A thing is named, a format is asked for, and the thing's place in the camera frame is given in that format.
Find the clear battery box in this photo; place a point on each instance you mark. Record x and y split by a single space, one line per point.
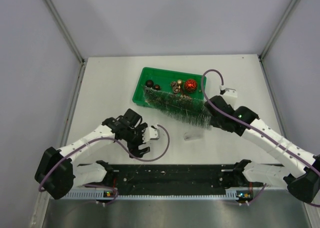
190 136

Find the green plastic tray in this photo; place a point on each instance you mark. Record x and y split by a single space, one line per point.
164 78

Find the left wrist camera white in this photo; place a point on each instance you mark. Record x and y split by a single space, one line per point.
151 133

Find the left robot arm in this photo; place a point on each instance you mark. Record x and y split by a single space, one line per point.
63 169

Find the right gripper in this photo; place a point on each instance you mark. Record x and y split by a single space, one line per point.
213 122

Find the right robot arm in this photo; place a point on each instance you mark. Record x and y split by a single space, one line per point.
299 172

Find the right aluminium frame post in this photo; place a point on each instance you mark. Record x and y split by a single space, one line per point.
289 10

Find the large brown matte bauble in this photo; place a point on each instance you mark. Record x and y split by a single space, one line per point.
149 83

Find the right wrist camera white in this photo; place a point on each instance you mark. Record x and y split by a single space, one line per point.
229 95

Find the aluminium frame post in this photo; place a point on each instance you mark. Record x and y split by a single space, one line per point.
289 10
63 30

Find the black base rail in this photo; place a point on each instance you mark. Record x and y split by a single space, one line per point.
173 180

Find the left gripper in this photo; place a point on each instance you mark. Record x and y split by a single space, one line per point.
134 148

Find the small green christmas tree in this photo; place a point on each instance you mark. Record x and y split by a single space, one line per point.
182 108

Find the left aluminium frame post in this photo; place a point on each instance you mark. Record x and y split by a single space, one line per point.
63 30

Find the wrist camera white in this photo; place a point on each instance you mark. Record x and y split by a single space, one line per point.
151 133
229 95

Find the large red glitter bauble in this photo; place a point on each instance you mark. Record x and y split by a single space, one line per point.
190 85

